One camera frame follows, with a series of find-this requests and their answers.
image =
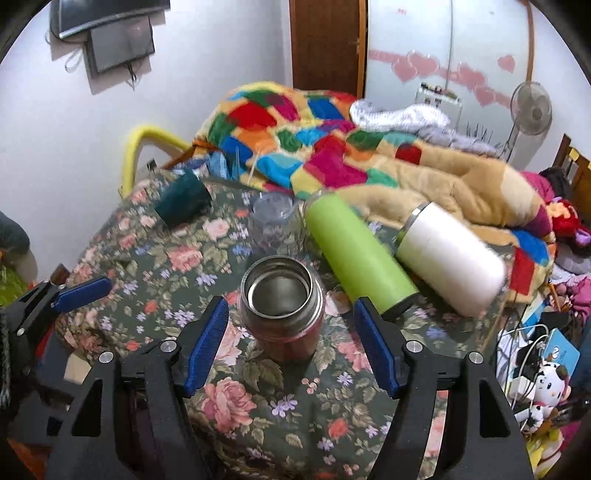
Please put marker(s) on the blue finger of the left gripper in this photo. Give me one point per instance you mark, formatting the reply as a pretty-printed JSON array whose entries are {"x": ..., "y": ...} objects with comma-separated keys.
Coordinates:
[{"x": 78, "y": 296}]

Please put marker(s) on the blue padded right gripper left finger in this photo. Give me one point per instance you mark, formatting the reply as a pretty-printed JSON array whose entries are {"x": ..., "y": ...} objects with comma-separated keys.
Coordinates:
[{"x": 128, "y": 420}]

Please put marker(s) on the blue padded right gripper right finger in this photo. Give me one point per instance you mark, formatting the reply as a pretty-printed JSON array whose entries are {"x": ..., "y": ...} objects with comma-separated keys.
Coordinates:
[{"x": 481, "y": 439}]

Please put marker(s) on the red thermos cup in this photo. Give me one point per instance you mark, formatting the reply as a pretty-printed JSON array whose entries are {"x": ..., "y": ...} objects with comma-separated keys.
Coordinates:
[{"x": 282, "y": 304}]

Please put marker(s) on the dark green cup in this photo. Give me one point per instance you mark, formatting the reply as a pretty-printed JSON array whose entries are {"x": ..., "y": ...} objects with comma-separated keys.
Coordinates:
[{"x": 182, "y": 200}]

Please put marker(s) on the white spotted dog plush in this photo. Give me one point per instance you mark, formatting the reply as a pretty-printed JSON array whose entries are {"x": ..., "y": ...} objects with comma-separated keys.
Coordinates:
[{"x": 551, "y": 387}]

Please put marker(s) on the light blue booklet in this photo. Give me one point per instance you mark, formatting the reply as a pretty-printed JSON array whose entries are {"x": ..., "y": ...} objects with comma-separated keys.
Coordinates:
[{"x": 558, "y": 349}]

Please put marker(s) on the floral bed sheet mattress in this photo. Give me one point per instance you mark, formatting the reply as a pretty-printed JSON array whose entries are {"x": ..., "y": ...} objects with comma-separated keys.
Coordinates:
[{"x": 322, "y": 419}]

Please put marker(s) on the white thermos bottle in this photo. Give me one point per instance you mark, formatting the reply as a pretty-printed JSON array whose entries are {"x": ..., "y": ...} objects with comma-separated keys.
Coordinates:
[{"x": 460, "y": 267}]

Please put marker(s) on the green thermos bottle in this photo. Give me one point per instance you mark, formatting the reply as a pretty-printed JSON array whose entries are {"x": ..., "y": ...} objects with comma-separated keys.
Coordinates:
[{"x": 362, "y": 264}]

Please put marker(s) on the clear glass jar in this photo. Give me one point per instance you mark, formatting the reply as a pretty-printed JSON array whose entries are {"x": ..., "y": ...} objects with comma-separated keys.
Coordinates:
[{"x": 275, "y": 227}]

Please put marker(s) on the red plush toy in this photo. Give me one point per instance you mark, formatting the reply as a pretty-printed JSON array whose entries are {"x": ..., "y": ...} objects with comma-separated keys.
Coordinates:
[{"x": 566, "y": 222}]

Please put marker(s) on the colourful patchwork blanket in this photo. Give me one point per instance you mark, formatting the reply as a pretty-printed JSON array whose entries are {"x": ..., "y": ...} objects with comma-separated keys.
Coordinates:
[{"x": 302, "y": 141}]

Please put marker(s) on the wooden headboard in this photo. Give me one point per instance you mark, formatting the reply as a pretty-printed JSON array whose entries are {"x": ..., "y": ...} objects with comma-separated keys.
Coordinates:
[{"x": 577, "y": 170}]

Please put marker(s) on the dry twig plant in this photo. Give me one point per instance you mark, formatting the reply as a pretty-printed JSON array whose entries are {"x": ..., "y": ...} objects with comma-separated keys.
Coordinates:
[{"x": 481, "y": 133}]

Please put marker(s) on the white grey striped cloth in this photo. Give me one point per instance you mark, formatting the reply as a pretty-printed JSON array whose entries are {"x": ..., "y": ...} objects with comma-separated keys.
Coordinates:
[{"x": 422, "y": 120}]

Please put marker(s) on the small white cabinet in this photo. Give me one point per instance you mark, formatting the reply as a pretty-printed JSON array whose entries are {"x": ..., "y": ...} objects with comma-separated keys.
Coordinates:
[{"x": 448, "y": 103}]

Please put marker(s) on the standing electric fan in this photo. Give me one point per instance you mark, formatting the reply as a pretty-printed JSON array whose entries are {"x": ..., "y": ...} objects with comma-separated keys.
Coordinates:
[{"x": 531, "y": 113}]

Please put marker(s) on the brown wooden door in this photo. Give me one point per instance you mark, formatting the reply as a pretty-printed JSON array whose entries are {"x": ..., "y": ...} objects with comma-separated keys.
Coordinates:
[{"x": 328, "y": 42}]

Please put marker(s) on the white sliding wardrobe with hearts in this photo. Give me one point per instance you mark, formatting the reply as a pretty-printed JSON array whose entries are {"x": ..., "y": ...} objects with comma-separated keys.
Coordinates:
[{"x": 478, "y": 50}]

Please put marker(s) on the yellow padded bed rail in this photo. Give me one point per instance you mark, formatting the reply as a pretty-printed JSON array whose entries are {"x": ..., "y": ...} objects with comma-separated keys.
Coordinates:
[{"x": 140, "y": 137}]

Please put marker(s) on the small black wall monitor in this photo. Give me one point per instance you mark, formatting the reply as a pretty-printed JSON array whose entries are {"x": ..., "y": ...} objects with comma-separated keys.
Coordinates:
[{"x": 118, "y": 44}]

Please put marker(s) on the black wall television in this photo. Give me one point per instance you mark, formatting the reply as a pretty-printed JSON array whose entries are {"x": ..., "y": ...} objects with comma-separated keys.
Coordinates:
[{"x": 70, "y": 17}]

